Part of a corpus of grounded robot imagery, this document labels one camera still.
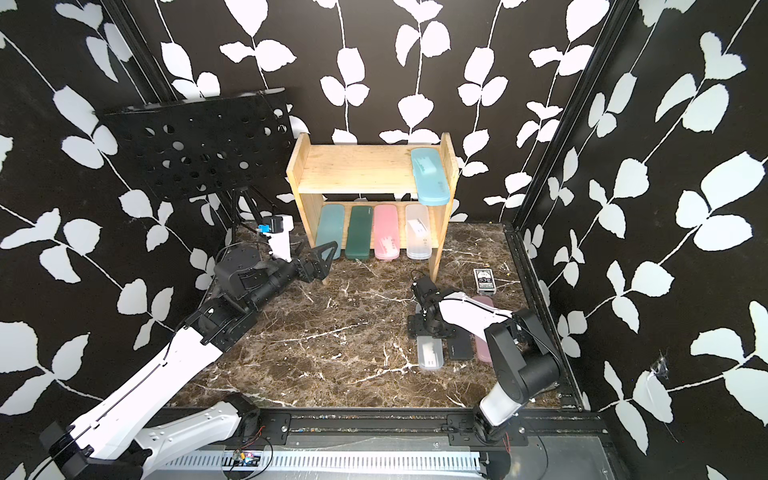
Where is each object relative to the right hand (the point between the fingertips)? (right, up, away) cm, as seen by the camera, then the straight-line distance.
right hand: (423, 328), depth 91 cm
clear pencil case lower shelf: (-2, +29, -3) cm, 29 cm away
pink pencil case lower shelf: (-12, +30, -3) cm, 32 cm away
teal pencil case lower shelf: (-29, +31, -1) cm, 42 cm away
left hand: (-25, +27, -26) cm, 45 cm away
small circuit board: (-45, -26, -21) cm, 56 cm away
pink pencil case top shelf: (+17, -4, -3) cm, 17 cm away
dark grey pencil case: (+10, -4, -5) cm, 12 cm away
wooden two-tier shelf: (-21, +45, +25) cm, 56 cm away
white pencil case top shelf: (+2, -6, -5) cm, 8 cm away
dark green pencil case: (-20, +29, -4) cm, 35 cm away
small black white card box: (+22, +13, +11) cm, 28 cm away
